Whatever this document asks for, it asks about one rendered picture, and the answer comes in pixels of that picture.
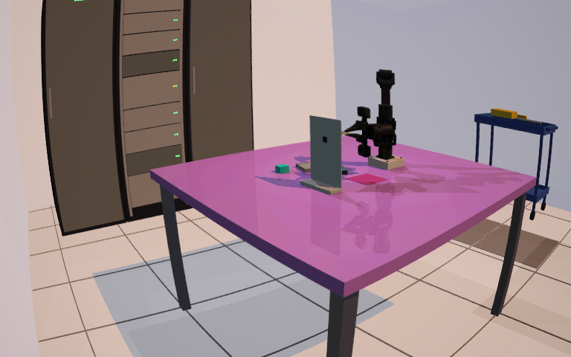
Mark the pink flat square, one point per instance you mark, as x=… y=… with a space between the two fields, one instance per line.
x=367 y=179

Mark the small teal block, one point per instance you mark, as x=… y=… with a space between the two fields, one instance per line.
x=282 y=168

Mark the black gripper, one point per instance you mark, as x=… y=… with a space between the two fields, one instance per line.
x=363 y=125

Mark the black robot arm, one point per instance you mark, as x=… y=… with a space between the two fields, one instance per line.
x=386 y=79

